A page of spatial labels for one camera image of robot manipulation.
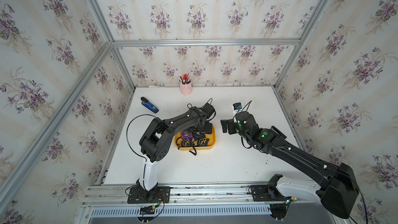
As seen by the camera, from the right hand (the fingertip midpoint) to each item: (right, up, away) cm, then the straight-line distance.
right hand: (230, 119), depth 80 cm
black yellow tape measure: (-22, -14, +7) cm, 27 cm away
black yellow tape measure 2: (-14, -14, +8) cm, 22 cm away
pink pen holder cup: (-26, +18, +34) cm, 46 cm away
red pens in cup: (-27, +25, +31) cm, 49 cm away
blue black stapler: (-53, +7, +27) cm, 60 cm away
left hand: (-13, -9, +13) cm, 21 cm away
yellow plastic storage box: (-9, -14, +10) cm, 19 cm away
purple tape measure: (-25, -10, +11) cm, 29 cm away
